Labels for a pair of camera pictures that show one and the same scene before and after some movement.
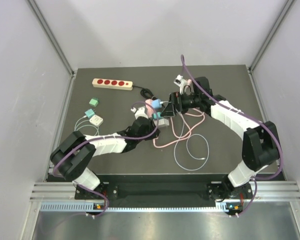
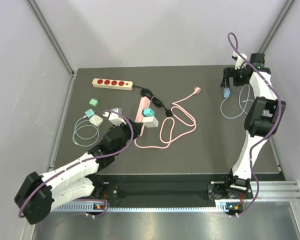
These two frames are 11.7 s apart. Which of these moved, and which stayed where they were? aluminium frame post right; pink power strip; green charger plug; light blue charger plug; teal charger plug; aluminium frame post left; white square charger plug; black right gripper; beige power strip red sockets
Moved: light blue charger plug; black right gripper; pink power strip
Stayed: aluminium frame post right; green charger plug; white square charger plug; teal charger plug; beige power strip red sockets; aluminium frame post left
